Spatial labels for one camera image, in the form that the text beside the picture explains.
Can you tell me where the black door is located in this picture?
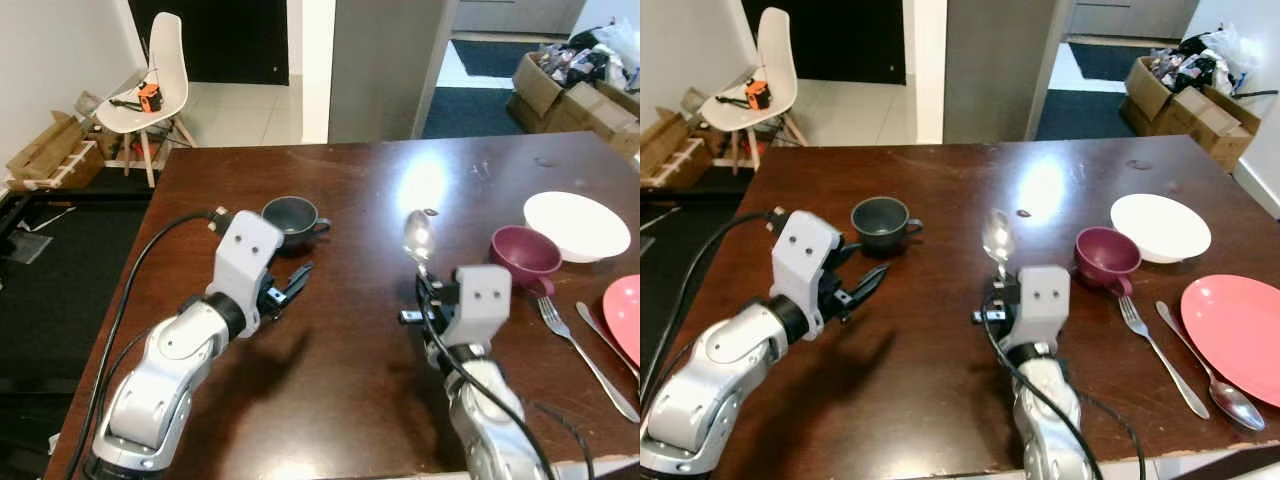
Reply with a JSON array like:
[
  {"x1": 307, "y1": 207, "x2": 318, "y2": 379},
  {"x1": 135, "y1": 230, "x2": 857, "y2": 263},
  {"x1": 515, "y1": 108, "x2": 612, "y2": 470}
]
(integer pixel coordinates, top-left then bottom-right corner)
[
  {"x1": 128, "y1": 0, "x2": 290, "y2": 87},
  {"x1": 741, "y1": 0, "x2": 907, "y2": 87}
]

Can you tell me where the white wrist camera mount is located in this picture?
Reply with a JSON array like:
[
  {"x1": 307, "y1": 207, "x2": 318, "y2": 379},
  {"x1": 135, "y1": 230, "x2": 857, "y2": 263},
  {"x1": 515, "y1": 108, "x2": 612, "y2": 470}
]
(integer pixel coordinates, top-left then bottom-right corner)
[
  {"x1": 1010, "y1": 264, "x2": 1072, "y2": 347},
  {"x1": 212, "y1": 210, "x2": 285, "y2": 313},
  {"x1": 440, "y1": 264, "x2": 514, "y2": 347},
  {"x1": 770, "y1": 210, "x2": 844, "y2": 314}
]

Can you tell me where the white plastic bag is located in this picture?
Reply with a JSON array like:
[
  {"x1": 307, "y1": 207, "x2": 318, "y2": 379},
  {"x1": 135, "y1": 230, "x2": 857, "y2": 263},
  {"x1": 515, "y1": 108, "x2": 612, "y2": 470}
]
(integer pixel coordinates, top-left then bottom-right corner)
[
  {"x1": 590, "y1": 17, "x2": 641, "y2": 83},
  {"x1": 1198, "y1": 22, "x2": 1253, "y2": 83}
]

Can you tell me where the maroon cup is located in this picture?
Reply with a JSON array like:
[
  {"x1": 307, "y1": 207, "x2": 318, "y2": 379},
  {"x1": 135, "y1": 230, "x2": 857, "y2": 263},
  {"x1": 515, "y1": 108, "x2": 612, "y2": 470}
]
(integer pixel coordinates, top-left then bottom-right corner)
[
  {"x1": 1074, "y1": 227, "x2": 1144, "y2": 298},
  {"x1": 488, "y1": 226, "x2": 564, "y2": 298}
]

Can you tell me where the white chair with wooden legs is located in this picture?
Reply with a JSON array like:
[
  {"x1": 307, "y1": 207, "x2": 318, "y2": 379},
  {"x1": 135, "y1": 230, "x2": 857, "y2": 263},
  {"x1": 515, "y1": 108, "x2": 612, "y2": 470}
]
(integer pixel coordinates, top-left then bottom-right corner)
[
  {"x1": 699, "y1": 7, "x2": 808, "y2": 177},
  {"x1": 94, "y1": 12, "x2": 197, "y2": 189}
]

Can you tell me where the flat empty cardboard box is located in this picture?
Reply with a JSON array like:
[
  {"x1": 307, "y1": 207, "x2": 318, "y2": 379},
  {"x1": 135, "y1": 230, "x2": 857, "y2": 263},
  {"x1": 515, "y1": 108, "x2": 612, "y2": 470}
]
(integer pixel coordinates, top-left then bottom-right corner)
[
  {"x1": 4, "y1": 90, "x2": 107, "y2": 192},
  {"x1": 640, "y1": 87, "x2": 723, "y2": 190}
]

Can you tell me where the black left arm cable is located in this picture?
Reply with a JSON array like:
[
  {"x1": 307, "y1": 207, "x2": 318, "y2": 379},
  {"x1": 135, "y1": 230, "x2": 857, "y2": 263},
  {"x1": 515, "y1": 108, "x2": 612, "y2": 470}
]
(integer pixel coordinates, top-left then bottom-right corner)
[
  {"x1": 64, "y1": 207, "x2": 227, "y2": 480},
  {"x1": 640, "y1": 207, "x2": 787, "y2": 403}
]

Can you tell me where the silver fork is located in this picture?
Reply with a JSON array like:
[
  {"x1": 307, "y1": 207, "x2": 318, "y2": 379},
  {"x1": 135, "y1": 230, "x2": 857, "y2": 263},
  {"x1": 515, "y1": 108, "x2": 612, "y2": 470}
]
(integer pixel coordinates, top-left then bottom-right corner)
[
  {"x1": 1118, "y1": 296, "x2": 1212, "y2": 421},
  {"x1": 537, "y1": 296, "x2": 641, "y2": 424}
]

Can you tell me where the small dark blue mat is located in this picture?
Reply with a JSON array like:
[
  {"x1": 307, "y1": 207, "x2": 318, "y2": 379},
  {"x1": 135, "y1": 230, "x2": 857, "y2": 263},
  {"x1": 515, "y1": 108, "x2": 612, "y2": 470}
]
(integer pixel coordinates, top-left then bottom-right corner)
[
  {"x1": 1067, "y1": 41, "x2": 1153, "y2": 82},
  {"x1": 450, "y1": 39, "x2": 542, "y2": 79}
]

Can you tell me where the large dark blue rug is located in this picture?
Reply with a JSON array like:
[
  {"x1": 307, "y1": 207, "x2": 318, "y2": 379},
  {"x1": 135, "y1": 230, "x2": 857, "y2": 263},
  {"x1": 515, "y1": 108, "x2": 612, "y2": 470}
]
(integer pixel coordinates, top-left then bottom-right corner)
[
  {"x1": 1034, "y1": 89, "x2": 1138, "y2": 142},
  {"x1": 421, "y1": 86, "x2": 533, "y2": 140}
]

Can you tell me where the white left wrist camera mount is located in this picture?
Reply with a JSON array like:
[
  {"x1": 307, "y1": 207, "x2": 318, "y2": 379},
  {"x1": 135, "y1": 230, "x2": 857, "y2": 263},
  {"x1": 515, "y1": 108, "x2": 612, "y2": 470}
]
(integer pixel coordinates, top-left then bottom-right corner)
[
  {"x1": 770, "y1": 210, "x2": 844, "y2": 314},
  {"x1": 212, "y1": 210, "x2": 285, "y2": 313}
]

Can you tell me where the pink plate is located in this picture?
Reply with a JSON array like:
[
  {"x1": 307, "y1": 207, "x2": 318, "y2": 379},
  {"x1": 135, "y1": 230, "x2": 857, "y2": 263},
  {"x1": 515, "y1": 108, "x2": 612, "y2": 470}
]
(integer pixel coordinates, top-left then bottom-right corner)
[
  {"x1": 1180, "y1": 274, "x2": 1280, "y2": 410},
  {"x1": 601, "y1": 274, "x2": 641, "y2": 368}
]

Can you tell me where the white bowl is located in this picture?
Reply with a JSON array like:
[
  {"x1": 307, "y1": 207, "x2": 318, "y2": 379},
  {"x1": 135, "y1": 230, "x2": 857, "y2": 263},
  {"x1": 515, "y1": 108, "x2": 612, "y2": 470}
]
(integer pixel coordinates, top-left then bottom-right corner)
[
  {"x1": 523, "y1": 191, "x2": 633, "y2": 264},
  {"x1": 1110, "y1": 193, "x2": 1214, "y2": 265}
]

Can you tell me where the dark grey cup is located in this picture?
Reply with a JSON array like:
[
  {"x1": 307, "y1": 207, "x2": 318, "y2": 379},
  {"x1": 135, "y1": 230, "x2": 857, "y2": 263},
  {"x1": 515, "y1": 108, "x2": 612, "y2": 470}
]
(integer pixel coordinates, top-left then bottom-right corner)
[
  {"x1": 851, "y1": 196, "x2": 924, "y2": 252},
  {"x1": 261, "y1": 196, "x2": 332, "y2": 250}
]

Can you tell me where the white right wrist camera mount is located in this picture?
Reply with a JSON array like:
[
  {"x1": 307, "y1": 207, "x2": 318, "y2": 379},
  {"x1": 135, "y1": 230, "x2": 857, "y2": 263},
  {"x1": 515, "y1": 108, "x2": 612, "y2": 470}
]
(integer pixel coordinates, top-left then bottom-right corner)
[
  {"x1": 440, "y1": 264, "x2": 514, "y2": 347},
  {"x1": 1010, "y1": 264, "x2": 1072, "y2": 347}
]

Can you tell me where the grey cabinet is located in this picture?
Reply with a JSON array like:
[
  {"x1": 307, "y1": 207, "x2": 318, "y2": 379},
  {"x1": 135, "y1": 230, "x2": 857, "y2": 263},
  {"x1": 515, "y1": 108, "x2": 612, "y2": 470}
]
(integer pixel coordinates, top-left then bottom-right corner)
[
  {"x1": 451, "y1": 0, "x2": 587, "y2": 37},
  {"x1": 1064, "y1": 0, "x2": 1201, "y2": 42}
]

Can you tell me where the large cardboard box with clutter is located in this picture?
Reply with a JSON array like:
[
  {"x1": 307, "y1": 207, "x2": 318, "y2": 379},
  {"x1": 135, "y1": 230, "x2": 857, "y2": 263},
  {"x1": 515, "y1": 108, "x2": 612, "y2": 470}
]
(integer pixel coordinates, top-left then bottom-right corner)
[
  {"x1": 506, "y1": 48, "x2": 641, "y2": 163},
  {"x1": 1120, "y1": 53, "x2": 1264, "y2": 173}
]

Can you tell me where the silver spoon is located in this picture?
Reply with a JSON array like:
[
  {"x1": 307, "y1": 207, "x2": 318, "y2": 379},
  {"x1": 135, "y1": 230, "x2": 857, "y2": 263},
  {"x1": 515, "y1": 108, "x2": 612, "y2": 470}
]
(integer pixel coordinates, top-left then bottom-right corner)
[
  {"x1": 402, "y1": 210, "x2": 439, "y2": 285},
  {"x1": 1155, "y1": 301, "x2": 1267, "y2": 433},
  {"x1": 575, "y1": 301, "x2": 641, "y2": 382}
]

